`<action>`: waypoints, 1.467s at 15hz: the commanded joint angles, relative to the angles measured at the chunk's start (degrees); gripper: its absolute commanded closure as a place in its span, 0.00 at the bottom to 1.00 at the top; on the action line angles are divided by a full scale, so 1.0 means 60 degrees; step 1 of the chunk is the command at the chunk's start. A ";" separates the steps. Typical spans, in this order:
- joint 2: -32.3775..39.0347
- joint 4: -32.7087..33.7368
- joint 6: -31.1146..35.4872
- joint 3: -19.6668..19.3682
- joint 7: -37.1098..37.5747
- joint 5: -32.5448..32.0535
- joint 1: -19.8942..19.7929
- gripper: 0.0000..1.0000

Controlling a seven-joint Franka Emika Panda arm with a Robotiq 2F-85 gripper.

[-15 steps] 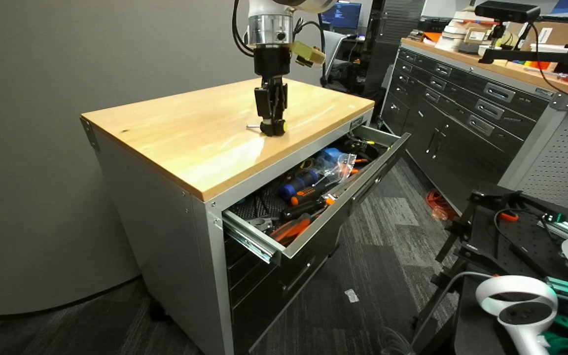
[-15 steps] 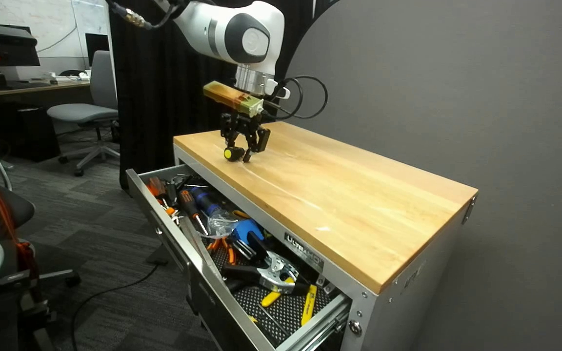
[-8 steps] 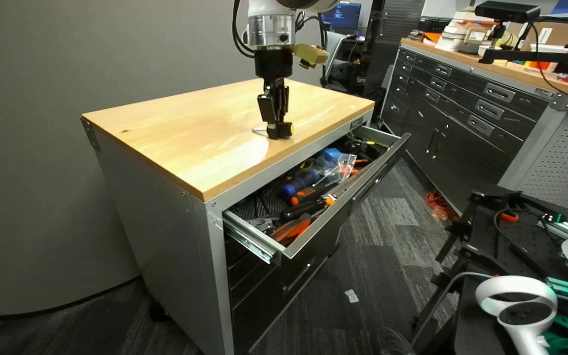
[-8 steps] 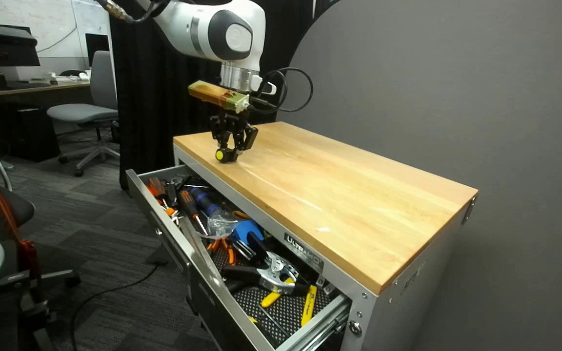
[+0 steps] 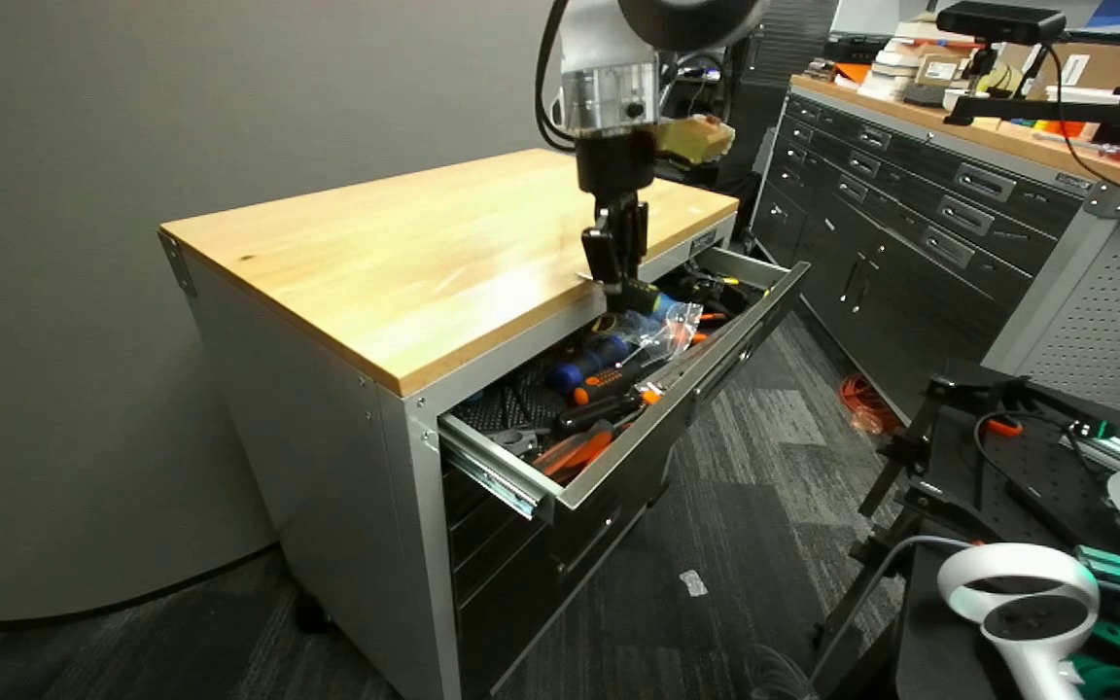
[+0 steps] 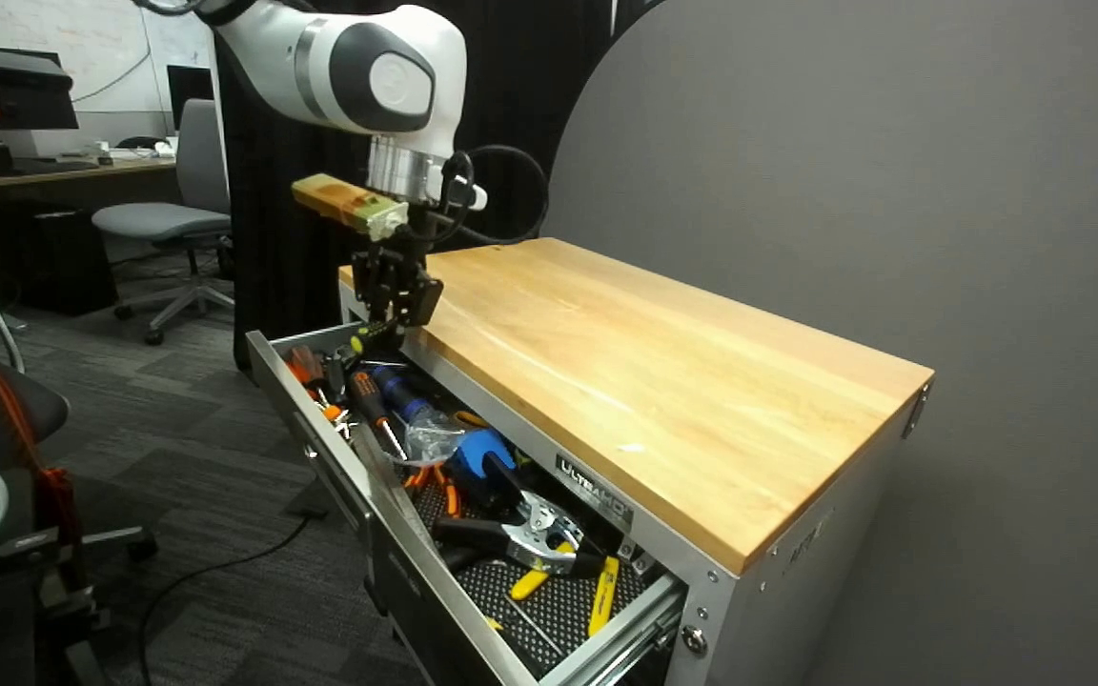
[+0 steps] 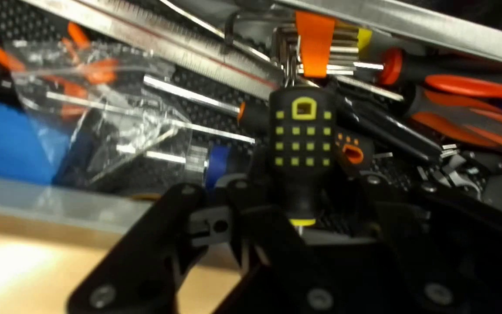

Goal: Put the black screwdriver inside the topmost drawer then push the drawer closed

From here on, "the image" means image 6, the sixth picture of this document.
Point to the steel ruler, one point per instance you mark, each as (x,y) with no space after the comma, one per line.
(396,495)

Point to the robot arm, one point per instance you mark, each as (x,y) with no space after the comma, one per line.
(339,57)

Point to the black and silver spring clamp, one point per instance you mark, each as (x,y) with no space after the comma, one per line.
(535,529)

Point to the steel tool cabinet, wooden top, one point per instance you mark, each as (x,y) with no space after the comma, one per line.
(663,381)

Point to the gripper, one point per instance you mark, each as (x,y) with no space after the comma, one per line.
(413,238)

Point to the black monitor on stand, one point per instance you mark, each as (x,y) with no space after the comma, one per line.
(6,90)

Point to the wooden desk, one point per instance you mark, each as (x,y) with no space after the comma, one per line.
(63,176)

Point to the grey office chair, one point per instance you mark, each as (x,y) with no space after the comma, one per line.
(196,181)

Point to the clear plastic bag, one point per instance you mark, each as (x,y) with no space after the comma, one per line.
(433,433)

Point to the black computer tower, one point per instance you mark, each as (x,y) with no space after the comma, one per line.
(72,262)

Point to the orange and black screwdriver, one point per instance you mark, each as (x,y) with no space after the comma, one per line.
(367,393)

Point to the grey backdrop panel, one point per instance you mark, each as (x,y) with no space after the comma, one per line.
(892,191)

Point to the drawer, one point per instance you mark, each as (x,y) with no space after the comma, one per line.
(473,591)

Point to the black screwdriver with yellow accents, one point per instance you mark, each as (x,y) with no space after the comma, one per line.
(365,341)

